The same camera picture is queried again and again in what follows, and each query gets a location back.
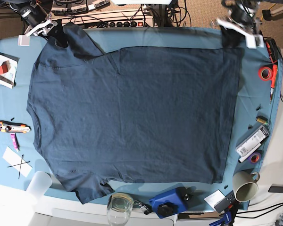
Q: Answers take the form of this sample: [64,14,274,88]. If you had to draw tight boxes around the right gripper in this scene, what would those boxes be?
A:
[17,19,68,48]

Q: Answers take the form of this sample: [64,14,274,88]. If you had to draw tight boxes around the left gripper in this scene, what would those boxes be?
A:
[216,17,264,49]

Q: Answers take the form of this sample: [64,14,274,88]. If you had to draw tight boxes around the dark blue T-shirt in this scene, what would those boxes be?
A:
[27,25,243,204]

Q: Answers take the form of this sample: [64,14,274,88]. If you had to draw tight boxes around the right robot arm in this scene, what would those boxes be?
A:
[6,0,68,48]

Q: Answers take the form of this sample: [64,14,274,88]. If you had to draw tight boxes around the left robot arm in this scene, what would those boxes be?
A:
[216,0,264,49]

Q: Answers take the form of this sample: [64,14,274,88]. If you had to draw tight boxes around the red tape roll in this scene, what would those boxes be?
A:
[258,66,273,81]

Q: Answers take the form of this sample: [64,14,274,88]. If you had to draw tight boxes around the orange screwdriver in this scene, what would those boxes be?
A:
[269,64,278,104]

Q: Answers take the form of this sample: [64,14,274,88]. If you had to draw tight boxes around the red cube on booklet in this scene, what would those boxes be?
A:
[0,52,19,89]

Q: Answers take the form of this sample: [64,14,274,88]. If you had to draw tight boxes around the black power strip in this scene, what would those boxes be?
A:
[104,21,145,28]

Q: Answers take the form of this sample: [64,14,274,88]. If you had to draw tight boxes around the small battery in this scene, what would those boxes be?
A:
[256,116,268,124]

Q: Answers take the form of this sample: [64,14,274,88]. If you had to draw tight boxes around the packaged marker pens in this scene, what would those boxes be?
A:
[235,124,269,157]

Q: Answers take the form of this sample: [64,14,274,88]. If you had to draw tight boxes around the orange utility knife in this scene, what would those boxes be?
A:
[0,121,31,133]

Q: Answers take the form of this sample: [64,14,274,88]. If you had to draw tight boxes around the pink glue tube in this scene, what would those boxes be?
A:
[10,133,19,152]

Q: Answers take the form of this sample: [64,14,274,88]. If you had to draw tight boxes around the purple tape roll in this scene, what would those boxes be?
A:
[248,152,261,164]

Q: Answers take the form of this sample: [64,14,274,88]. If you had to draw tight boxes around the white paper slip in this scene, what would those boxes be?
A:
[2,147,32,178]

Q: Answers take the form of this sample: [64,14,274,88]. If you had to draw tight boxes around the black bobby pins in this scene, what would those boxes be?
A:
[8,154,32,179]

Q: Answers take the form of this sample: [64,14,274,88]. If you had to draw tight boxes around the olive ceramic mug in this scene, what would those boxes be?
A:
[233,171,260,202]

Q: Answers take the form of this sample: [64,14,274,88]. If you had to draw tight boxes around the frosted plastic cup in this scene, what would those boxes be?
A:
[26,171,52,203]

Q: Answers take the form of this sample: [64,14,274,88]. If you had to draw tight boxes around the black phone on desk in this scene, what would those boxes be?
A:
[268,185,283,194]

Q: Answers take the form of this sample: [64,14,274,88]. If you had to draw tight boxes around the white card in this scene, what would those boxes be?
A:
[204,190,225,210]

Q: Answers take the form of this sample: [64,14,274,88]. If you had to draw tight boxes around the black remote control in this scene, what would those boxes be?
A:
[214,190,237,213]

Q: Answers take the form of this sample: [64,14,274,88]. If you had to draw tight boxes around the blue clamp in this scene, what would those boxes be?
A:
[209,207,238,226]

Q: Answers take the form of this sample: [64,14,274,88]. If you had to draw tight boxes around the clear glass jar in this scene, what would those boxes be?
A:
[107,193,133,226]

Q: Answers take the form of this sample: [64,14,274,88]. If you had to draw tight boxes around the blue plastic box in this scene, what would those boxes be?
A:
[149,187,190,218]

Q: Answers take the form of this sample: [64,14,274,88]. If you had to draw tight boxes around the metal keyring carabiner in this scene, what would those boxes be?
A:
[133,200,153,215]

